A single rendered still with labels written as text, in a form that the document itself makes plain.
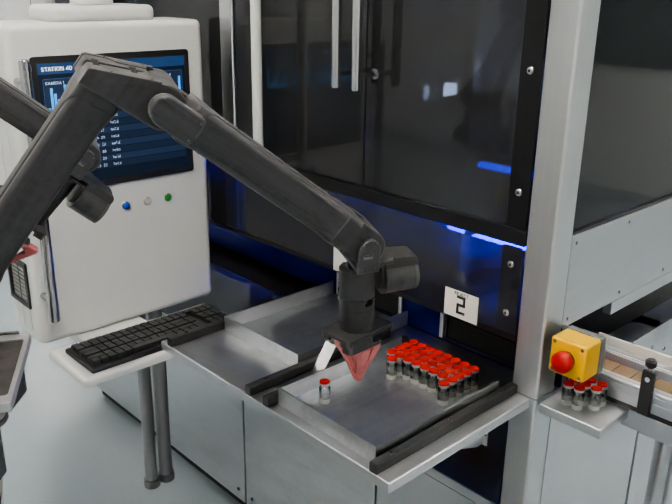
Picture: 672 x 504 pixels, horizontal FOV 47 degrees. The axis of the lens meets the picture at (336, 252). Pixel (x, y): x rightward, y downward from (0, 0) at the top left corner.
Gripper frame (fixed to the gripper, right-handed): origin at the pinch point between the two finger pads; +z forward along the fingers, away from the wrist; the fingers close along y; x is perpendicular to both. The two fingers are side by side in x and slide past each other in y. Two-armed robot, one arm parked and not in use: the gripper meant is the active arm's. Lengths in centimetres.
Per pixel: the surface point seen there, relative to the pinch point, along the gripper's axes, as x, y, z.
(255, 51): 65, 31, -46
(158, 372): 100, 16, 47
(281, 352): 33.6, 10.5, 12.5
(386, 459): -7.8, -0.9, 12.2
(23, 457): 169, -4, 102
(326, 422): 6.6, -1.2, 11.8
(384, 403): 6.8, 13.9, 14.5
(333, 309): 46, 37, 15
